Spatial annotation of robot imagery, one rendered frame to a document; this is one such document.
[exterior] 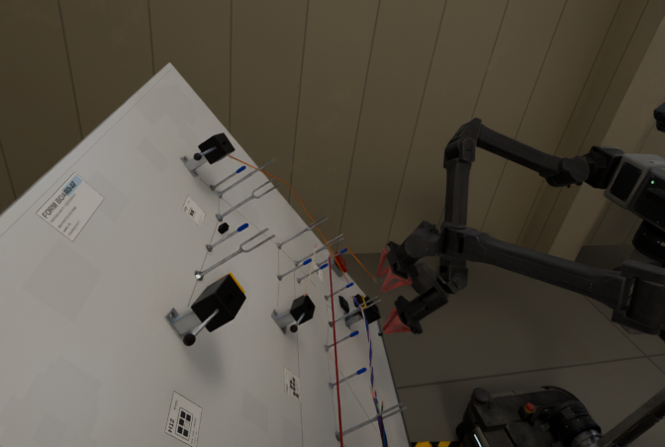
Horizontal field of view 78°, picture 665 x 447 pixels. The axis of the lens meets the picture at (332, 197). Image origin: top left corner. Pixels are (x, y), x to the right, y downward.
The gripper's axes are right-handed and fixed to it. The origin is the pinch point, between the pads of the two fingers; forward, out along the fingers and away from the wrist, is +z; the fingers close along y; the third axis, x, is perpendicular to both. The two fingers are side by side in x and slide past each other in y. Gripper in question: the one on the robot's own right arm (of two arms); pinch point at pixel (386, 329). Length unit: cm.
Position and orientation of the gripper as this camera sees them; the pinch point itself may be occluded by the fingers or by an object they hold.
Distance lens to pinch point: 125.8
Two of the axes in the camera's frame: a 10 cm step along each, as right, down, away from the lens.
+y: 1.3, 5.5, -8.2
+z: -7.4, 6.1, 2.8
